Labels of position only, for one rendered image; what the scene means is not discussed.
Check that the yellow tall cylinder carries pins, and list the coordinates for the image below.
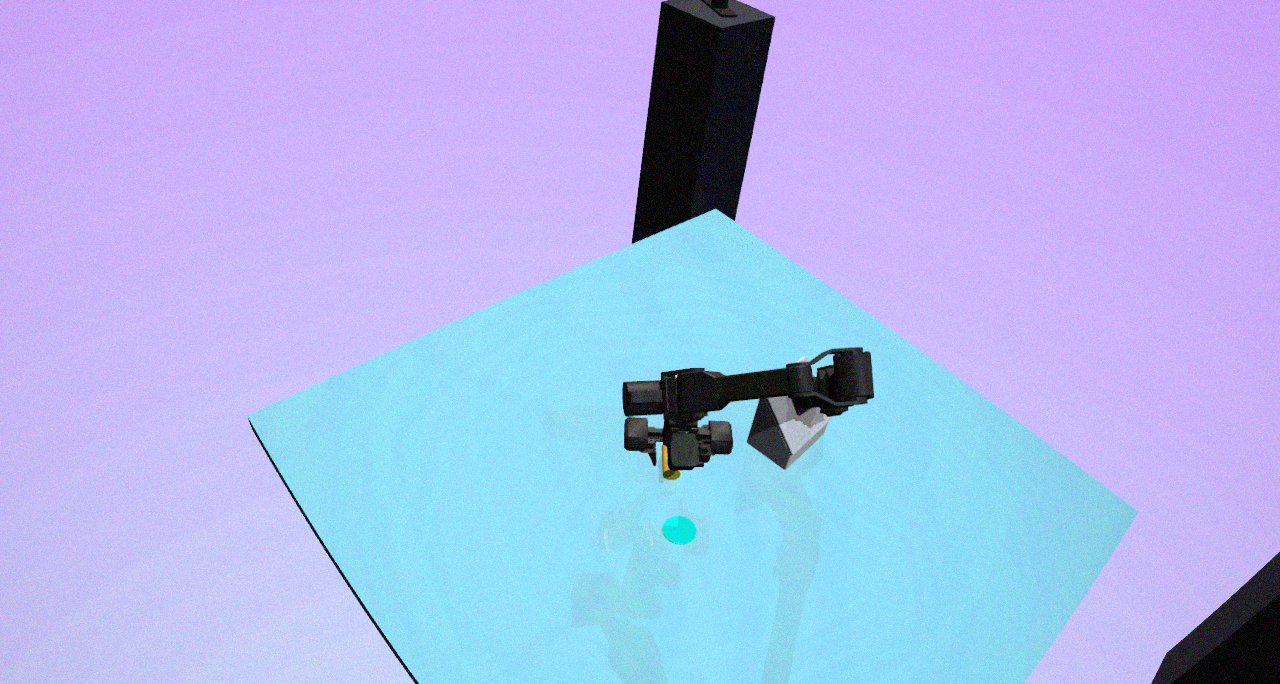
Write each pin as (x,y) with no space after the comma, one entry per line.
(668,473)

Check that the teal flat circle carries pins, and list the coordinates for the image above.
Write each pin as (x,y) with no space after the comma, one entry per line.
(679,530)

